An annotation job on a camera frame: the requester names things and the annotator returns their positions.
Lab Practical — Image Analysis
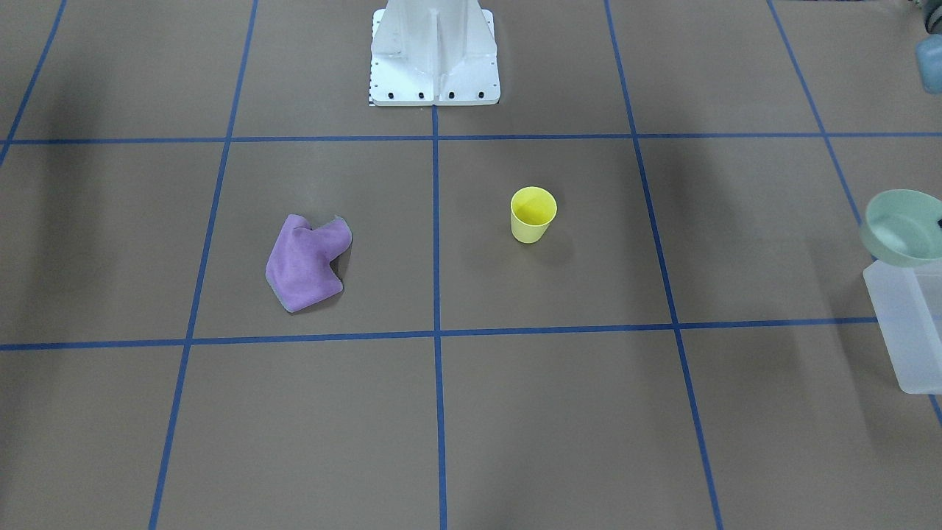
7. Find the yellow plastic cup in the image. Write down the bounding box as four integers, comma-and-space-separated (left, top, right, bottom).
509, 185, 558, 244

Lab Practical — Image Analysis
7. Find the purple microfiber cloth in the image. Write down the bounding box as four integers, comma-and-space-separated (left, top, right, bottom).
265, 214, 353, 314

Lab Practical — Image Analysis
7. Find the green plastic bowl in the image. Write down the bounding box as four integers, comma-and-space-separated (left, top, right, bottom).
859, 190, 941, 268

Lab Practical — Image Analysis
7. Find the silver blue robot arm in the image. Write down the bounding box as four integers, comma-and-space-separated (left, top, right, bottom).
916, 34, 942, 94

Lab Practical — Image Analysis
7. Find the translucent plastic storage box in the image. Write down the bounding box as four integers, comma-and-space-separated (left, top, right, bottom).
863, 261, 941, 395

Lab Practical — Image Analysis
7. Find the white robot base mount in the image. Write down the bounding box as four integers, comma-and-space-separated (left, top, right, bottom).
368, 1, 501, 107

